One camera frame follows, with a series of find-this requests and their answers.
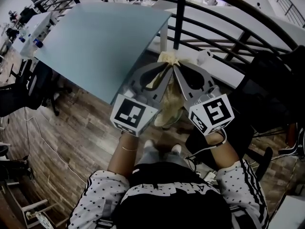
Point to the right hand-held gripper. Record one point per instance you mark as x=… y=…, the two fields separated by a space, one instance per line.
x=219 y=112

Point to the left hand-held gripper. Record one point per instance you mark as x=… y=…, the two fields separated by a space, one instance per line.
x=129 y=114

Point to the cream clothes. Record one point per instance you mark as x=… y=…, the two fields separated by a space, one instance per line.
x=171 y=104

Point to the green mesh waste bin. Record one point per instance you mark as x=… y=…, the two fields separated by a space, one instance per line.
x=177 y=118

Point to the person's left forearm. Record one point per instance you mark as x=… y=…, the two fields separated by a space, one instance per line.
x=124 y=159

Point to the person's right forearm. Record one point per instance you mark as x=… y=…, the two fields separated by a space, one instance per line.
x=224 y=154

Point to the white plastic jug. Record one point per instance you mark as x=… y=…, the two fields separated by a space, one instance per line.
x=203 y=56

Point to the person's white left shoe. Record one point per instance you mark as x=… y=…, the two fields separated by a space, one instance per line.
x=149 y=144

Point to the person's white shoe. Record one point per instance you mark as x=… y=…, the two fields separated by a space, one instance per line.
x=176 y=148
x=149 y=144

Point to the person's white right shoe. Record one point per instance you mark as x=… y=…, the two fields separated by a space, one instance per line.
x=176 y=148

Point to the black metal railing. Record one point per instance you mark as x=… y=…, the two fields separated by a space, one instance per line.
x=179 y=20

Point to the black mesh office chair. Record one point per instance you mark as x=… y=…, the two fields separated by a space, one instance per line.
x=262 y=92

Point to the pale blue glass table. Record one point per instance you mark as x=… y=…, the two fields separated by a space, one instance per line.
x=95 y=44

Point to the person's left leg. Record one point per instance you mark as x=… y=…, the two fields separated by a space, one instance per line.
x=151 y=156

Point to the person's leg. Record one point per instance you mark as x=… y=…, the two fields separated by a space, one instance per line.
x=176 y=159
x=151 y=156

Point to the person's right leg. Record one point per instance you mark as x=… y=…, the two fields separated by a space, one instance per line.
x=176 y=159

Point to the blue drink can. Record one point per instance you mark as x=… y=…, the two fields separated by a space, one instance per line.
x=38 y=43

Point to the black swivel chair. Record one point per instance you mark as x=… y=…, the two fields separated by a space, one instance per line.
x=31 y=87

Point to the black white backpack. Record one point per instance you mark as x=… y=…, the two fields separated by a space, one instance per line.
x=301 y=139

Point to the person's black white starred shirt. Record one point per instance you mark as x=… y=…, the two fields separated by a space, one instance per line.
x=171 y=204

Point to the white office desk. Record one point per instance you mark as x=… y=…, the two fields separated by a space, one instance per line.
x=35 y=30

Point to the white table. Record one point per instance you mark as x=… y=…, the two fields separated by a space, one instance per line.
x=293 y=211

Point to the white wooden rack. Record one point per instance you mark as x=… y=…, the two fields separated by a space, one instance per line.
x=31 y=213

